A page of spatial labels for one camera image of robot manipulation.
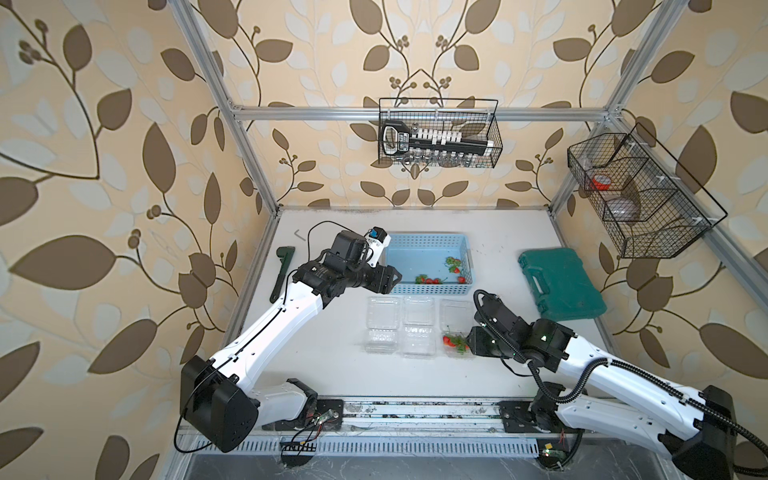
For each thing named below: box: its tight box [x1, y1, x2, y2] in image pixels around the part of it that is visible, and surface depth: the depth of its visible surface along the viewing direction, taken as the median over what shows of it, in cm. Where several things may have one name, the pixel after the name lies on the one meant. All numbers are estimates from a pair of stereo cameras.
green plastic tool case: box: [518, 248, 607, 322], surface depth 96 cm
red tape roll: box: [590, 174, 611, 191], surface depth 84 cm
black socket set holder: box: [382, 121, 494, 163], surface depth 86 cm
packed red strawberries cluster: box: [442, 334, 470, 355], surface depth 86 cm
